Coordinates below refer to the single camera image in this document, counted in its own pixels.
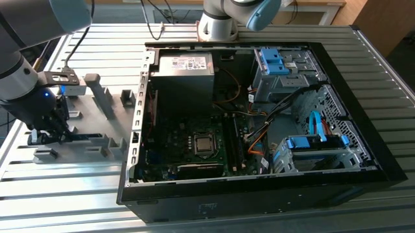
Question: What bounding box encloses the green RAM stick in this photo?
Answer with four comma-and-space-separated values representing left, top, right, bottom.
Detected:
66, 133, 102, 144

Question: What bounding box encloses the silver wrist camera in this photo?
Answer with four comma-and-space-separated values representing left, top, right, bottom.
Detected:
41, 71, 88, 97

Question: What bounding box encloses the grey metal drive cage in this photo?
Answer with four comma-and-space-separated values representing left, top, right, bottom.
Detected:
250, 47, 328, 104

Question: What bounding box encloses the blue plastic disk carrier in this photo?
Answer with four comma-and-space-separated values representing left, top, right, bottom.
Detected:
258, 48, 289, 75

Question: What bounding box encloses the orange wire bundle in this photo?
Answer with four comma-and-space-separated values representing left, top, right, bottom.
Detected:
246, 130, 270, 156

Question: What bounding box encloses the blue data wire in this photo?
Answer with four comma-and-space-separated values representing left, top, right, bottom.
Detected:
308, 110, 326, 143

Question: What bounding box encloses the grey power supply unit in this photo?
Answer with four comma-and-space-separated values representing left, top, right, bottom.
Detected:
149, 52, 216, 107

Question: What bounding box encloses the black graphics card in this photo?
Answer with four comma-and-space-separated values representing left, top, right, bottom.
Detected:
176, 162, 225, 181

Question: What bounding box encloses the black RAM slot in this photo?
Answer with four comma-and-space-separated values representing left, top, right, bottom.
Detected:
224, 113, 237, 170

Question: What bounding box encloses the CPU socket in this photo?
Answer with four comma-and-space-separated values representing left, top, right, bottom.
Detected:
192, 132, 218, 159

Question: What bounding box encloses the thin orange wire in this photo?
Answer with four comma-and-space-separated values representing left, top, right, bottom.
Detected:
213, 69, 242, 104

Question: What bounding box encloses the brown wooden cabinet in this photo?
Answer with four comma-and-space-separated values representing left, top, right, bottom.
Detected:
332, 0, 415, 58

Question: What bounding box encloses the black cable bundle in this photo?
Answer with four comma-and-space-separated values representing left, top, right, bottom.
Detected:
250, 86, 310, 143

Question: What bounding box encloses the hard disk in blue carrier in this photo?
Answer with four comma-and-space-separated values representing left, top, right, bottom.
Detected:
286, 135, 349, 149

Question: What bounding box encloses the grey parts rack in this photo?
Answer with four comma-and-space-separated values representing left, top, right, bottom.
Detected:
32, 73, 137, 165

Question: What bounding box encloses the green motherboard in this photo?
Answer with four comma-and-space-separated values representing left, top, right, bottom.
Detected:
141, 111, 272, 182

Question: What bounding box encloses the black camera cable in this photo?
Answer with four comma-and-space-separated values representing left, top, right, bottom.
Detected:
62, 0, 96, 73

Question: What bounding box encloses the black open PC case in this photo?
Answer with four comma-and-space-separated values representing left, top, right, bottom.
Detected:
116, 41, 408, 223

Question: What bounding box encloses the grey metal disk bay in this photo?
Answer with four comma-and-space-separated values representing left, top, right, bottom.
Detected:
270, 134, 369, 173

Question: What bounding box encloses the white framed wooden desk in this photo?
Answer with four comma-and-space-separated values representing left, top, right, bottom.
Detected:
93, 0, 345, 26

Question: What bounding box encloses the silver CPU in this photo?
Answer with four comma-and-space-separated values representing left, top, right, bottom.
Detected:
196, 137, 213, 150

